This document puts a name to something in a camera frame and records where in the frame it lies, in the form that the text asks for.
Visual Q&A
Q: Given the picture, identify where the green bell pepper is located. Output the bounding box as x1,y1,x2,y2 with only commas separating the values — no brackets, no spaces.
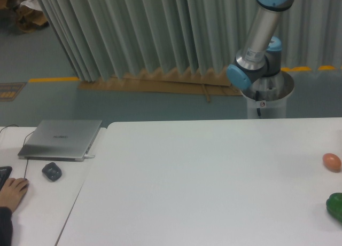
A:
326,193,342,223

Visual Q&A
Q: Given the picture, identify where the dark sleeved forearm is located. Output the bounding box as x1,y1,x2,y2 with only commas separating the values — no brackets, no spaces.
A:
1,207,13,246

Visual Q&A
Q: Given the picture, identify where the black round controller device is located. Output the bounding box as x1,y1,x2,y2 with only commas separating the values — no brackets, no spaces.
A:
42,162,63,182

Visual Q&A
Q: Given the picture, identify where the silver closed laptop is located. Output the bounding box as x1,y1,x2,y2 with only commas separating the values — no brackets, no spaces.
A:
18,120,102,161

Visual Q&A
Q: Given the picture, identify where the black pedestal cable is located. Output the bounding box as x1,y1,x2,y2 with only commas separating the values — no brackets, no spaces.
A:
255,90,262,118

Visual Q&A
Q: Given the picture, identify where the black keyboard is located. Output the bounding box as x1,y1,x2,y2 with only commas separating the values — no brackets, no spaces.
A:
0,166,12,189

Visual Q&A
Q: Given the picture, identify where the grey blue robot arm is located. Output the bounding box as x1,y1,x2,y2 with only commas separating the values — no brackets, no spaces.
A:
226,0,294,90

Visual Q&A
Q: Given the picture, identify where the brown egg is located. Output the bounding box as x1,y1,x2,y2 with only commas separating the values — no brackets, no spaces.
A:
322,153,341,172

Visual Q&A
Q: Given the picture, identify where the crumpled brown cardboard pile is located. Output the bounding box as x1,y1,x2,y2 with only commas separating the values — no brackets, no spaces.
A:
1,0,49,33

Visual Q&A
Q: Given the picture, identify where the person's bare hand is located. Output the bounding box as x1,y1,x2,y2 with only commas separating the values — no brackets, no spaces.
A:
0,178,29,213

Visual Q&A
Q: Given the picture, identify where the black mouse cable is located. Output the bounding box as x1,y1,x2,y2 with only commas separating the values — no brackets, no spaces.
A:
0,124,37,179

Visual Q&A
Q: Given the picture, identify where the brown cardboard floor sheet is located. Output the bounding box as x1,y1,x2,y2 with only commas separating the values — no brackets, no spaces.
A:
78,67,241,102

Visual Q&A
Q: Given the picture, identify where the grey pleated curtain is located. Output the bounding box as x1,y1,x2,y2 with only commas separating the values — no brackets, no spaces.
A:
38,0,341,81

